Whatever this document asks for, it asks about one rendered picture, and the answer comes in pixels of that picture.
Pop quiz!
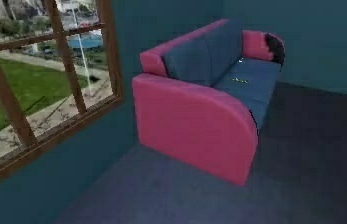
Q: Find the brown framed window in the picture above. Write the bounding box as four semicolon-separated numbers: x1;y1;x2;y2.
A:
0;0;125;194

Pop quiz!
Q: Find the pink and blue sofa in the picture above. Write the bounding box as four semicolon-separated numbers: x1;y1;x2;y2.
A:
131;18;286;187

